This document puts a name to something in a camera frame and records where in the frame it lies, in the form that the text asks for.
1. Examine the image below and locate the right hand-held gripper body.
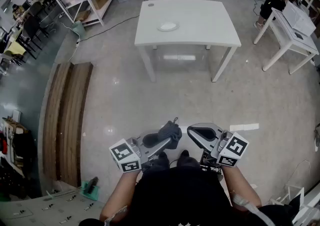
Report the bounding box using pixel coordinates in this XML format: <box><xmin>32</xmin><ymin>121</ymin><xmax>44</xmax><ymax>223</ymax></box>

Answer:
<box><xmin>199</xmin><ymin>130</ymin><xmax>250</xmax><ymax>168</ymax></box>

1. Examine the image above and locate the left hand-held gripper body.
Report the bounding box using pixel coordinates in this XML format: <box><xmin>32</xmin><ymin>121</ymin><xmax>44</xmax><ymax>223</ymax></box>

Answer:
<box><xmin>108</xmin><ymin>137</ymin><xmax>151</xmax><ymax>173</ymax></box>

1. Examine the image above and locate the dark grey cloth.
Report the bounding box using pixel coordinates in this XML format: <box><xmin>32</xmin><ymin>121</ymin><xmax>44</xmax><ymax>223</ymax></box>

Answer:
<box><xmin>157</xmin><ymin>117</ymin><xmax>183</xmax><ymax>150</ymax></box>

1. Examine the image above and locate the white plate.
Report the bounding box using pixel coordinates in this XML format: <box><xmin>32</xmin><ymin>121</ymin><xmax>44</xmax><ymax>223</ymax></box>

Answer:
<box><xmin>156</xmin><ymin>21</ymin><xmax>181</xmax><ymax>32</ymax></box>

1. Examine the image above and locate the person's left forearm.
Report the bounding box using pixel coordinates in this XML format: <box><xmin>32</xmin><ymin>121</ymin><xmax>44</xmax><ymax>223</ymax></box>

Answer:
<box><xmin>99</xmin><ymin>169</ymin><xmax>141</xmax><ymax>224</ymax></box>

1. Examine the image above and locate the person's right forearm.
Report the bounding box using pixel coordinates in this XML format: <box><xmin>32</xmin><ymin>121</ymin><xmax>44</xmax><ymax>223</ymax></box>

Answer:
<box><xmin>221</xmin><ymin>165</ymin><xmax>263</xmax><ymax>208</ymax></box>

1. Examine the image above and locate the person's left shoe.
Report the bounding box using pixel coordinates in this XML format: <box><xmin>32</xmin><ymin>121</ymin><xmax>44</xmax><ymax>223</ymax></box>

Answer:
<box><xmin>157</xmin><ymin>151</ymin><xmax>169</xmax><ymax>168</ymax></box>

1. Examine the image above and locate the person's shoe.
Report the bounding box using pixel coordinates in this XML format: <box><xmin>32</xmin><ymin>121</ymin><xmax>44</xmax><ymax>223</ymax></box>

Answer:
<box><xmin>157</xmin><ymin>151</ymin><xmax>169</xmax><ymax>168</ymax></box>
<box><xmin>178</xmin><ymin>149</ymin><xmax>201</xmax><ymax>168</ymax></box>

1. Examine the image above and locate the person's right shoe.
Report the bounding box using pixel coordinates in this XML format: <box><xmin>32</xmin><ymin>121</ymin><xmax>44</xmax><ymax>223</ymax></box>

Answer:
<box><xmin>178</xmin><ymin>149</ymin><xmax>201</xmax><ymax>168</ymax></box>

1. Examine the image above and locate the green dustpan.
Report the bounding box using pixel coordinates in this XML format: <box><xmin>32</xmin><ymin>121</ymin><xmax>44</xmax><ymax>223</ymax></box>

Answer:
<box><xmin>79</xmin><ymin>177</ymin><xmax>100</xmax><ymax>201</ymax></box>

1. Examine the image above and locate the person in black shirt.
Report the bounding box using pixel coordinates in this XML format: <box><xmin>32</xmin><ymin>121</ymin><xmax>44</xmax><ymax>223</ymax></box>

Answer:
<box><xmin>128</xmin><ymin>165</ymin><xmax>276</xmax><ymax>226</ymax></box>

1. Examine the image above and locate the long wooden board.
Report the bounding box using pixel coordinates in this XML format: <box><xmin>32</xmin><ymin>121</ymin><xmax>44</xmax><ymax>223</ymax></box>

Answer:
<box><xmin>58</xmin><ymin>61</ymin><xmax>94</xmax><ymax>187</ymax></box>
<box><xmin>42</xmin><ymin>62</ymin><xmax>75</xmax><ymax>181</ymax></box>

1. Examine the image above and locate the thin metal rod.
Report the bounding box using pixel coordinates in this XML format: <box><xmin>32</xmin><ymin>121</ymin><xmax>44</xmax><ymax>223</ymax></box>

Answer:
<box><xmin>43</xmin><ymin>187</ymin><xmax>84</xmax><ymax>200</ymax></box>

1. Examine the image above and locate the grey locker cabinet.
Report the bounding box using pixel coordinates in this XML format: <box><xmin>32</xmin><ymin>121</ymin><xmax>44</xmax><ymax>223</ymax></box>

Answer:
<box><xmin>0</xmin><ymin>190</ymin><xmax>106</xmax><ymax>226</ymax></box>

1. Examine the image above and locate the cluttered storage shelf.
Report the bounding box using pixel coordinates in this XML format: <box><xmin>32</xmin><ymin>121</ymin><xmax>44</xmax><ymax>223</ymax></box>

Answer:
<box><xmin>0</xmin><ymin>116</ymin><xmax>35</xmax><ymax>198</ymax></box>

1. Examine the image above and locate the small white side table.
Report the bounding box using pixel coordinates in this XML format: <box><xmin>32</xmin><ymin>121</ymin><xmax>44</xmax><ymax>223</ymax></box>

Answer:
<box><xmin>253</xmin><ymin>7</ymin><xmax>320</xmax><ymax>75</ymax></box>

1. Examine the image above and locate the green waste bin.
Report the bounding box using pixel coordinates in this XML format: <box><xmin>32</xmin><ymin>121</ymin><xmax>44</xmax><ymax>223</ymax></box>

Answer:
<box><xmin>71</xmin><ymin>20</ymin><xmax>87</xmax><ymax>41</ymax></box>

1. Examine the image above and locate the cardboard box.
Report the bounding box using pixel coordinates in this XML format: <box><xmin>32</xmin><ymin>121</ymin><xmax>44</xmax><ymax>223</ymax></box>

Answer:
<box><xmin>74</xmin><ymin>9</ymin><xmax>92</xmax><ymax>22</ymax></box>
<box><xmin>91</xmin><ymin>0</ymin><xmax>111</xmax><ymax>10</ymax></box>

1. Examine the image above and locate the white box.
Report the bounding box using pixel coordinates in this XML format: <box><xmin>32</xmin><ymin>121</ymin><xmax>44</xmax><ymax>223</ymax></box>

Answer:
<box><xmin>281</xmin><ymin>0</ymin><xmax>317</xmax><ymax>37</ymax></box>

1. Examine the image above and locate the yellow table cloth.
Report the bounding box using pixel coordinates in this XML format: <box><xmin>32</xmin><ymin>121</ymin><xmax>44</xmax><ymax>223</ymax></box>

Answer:
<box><xmin>3</xmin><ymin>41</ymin><xmax>27</xmax><ymax>56</ymax></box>

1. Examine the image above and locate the black chair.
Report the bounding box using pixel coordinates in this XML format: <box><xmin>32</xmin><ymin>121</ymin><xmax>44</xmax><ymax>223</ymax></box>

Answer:
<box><xmin>17</xmin><ymin>15</ymin><xmax>50</xmax><ymax>59</ymax></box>

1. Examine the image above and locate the white strap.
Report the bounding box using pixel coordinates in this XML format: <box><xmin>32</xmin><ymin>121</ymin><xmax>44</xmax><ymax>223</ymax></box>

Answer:
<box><xmin>104</xmin><ymin>206</ymin><xmax>129</xmax><ymax>226</ymax></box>
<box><xmin>229</xmin><ymin>192</ymin><xmax>274</xmax><ymax>226</ymax></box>

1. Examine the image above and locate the white metal frame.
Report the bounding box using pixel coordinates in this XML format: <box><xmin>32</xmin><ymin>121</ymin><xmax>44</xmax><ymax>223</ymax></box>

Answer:
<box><xmin>269</xmin><ymin>184</ymin><xmax>320</xmax><ymax>226</ymax></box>

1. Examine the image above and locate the long black floor cable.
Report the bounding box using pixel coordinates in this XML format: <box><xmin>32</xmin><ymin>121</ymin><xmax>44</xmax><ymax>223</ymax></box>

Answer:
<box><xmin>78</xmin><ymin>14</ymin><xmax>141</xmax><ymax>43</ymax></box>

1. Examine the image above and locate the white floor cable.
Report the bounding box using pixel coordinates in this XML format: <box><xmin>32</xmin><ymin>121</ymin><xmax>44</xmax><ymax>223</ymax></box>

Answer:
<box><xmin>58</xmin><ymin>21</ymin><xmax>81</xmax><ymax>61</ymax></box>

